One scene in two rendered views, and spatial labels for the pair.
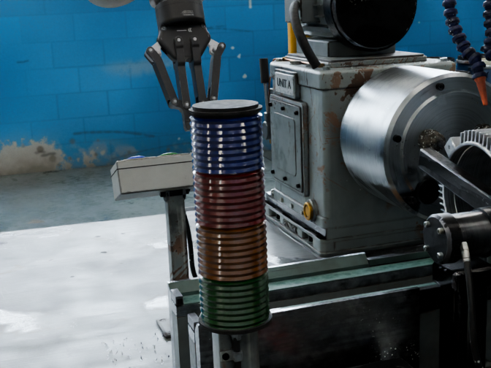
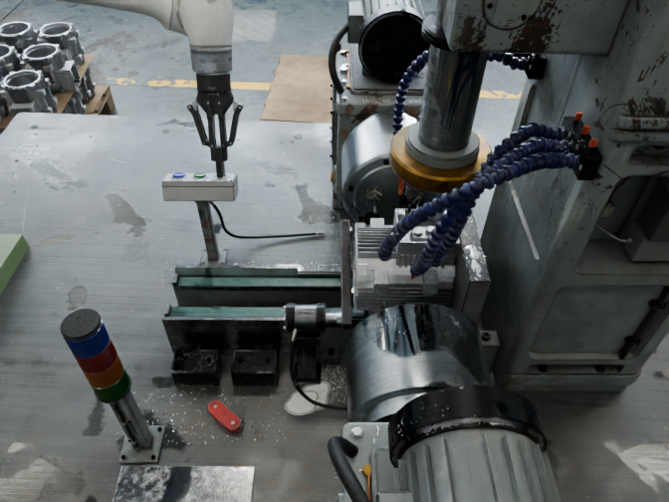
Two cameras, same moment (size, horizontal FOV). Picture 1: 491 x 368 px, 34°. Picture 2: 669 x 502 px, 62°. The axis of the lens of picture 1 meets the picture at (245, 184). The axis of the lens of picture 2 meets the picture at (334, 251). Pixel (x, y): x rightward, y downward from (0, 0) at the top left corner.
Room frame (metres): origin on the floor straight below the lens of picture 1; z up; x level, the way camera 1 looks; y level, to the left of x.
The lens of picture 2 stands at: (0.28, -0.50, 1.92)
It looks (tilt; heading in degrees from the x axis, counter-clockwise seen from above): 46 degrees down; 17
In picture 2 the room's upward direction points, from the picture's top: 1 degrees clockwise
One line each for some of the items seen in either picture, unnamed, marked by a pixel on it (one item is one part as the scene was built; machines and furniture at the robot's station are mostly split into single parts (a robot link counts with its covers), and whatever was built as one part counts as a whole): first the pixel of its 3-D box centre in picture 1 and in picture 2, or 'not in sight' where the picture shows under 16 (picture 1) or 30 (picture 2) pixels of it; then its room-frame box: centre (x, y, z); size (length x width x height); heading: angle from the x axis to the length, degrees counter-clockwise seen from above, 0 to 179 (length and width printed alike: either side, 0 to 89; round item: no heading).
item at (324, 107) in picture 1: (351, 143); (381, 125); (1.67, -0.23, 0.99); 0.35 x 0.31 x 0.37; 18
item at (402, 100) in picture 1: (409, 136); (389, 160); (1.44, -0.30, 1.04); 0.37 x 0.25 x 0.25; 18
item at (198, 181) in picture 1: (229, 193); (94, 351); (0.66, 0.01, 1.14); 0.06 x 0.06 x 0.04
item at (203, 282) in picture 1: (234, 295); (110, 379); (0.66, 0.01, 1.05); 0.06 x 0.06 x 0.04
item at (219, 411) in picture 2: not in sight; (224, 416); (0.76, -0.12, 0.81); 0.09 x 0.03 x 0.02; 67
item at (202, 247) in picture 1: (231, 245); (102, 366); (0.66, 0.01, 1.10); 0.06 x 0.06 x 0.04
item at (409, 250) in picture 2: not in sight; (424, 238); (1.12, -0.45, 1.11); 0.12 x 0.11 x 0.07; 107
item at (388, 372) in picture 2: not in sight; (419, 400); (0.79, -0.51, 1.04); 0.41 x 0.25 x 0.25; 18
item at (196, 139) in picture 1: (226, 140); (86, 334); (0.66, 0.01, 1.19); 0.06 x 0.06 x 0.04
